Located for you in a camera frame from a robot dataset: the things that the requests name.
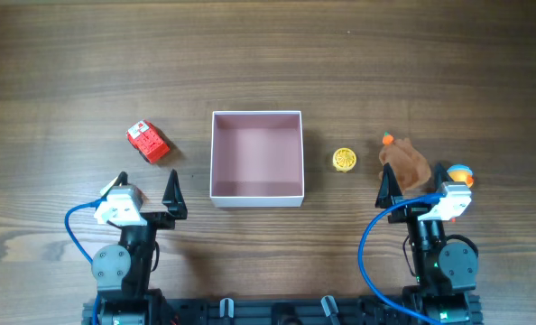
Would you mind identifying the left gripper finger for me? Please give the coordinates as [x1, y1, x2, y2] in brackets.
[162, 170, 188, 219]
[100, 172, 128, 198]

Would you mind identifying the brown plush toy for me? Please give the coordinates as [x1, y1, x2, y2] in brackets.
[379, 133, 431, 192]

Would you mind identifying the right blue cable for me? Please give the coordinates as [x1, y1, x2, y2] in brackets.
[357, 192, 448, 325]

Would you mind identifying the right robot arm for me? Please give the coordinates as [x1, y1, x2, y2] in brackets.
[375, 163, 484, 324]

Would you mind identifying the left blue cable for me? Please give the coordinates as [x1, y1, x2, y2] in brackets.
[64, 198, 109, 325]

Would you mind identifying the white box with pink interior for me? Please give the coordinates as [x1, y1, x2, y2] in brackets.
[209, 111, 305, 209]

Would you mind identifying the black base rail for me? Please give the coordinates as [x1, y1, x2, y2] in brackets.
[81, 295, 484, 325]

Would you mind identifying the yellow round toy wheel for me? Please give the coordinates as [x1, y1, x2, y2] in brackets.
[332, 147, 357, 172]

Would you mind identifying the red toy car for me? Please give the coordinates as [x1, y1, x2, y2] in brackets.
[126, 120, 170, 164]

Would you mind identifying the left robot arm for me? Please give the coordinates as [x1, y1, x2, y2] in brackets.
[81, 171, 188, 325]

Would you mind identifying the yellow rubber duck toy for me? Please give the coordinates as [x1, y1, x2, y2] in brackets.
[447, 164, 474, 188]

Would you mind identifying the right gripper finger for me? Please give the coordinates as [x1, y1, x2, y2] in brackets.
[375, 163, 403, 209]
[433, 162, 452, 192]

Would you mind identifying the blue cable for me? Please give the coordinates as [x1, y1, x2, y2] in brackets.
[64, 198, 109, 325]
[357, 192, 448, 325]

